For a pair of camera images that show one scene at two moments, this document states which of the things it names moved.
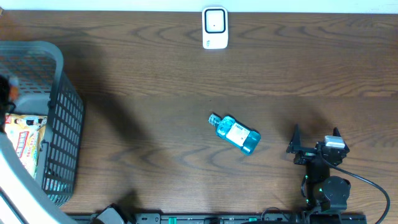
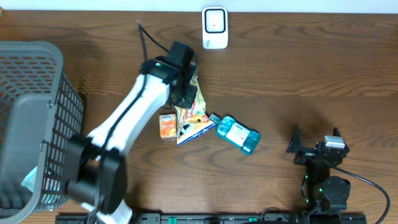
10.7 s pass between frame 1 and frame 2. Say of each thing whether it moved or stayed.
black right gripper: stayed
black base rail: stayed
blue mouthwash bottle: stayed
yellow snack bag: moved
